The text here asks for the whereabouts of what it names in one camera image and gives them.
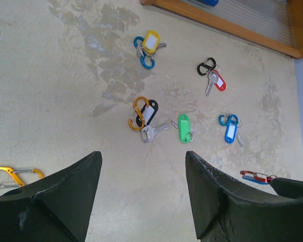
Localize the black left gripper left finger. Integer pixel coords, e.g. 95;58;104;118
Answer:
0;151;102;241

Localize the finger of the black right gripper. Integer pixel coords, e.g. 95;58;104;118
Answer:
269;178;303;199

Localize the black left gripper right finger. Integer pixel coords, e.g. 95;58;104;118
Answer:
185;151;303;241

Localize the red S carabiner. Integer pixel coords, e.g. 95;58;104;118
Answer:
240;170;274;183

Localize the blue key tag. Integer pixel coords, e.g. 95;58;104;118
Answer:
242;176;269;185
225;122;237;144

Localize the silver key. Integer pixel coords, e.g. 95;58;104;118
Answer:
140;124;170;143
171;120;179;129
205;70;219;96
149;42;167;55
236;125;244;147

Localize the red key tag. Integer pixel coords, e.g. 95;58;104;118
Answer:
213;70;227;92

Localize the black key tag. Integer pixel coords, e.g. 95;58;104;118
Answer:
140;99;159;127

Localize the blue S carabiner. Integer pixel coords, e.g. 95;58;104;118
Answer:
218;114;239;126
133;36;155;70

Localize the yellow key tag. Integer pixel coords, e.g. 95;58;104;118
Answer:
142;30;160;54

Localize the green key tag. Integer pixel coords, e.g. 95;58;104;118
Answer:
178;114;194;144

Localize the wooden shelf rack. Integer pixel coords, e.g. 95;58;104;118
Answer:
140;1;303;58

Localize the blue stapler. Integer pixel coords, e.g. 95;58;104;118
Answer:
198;0;219;7

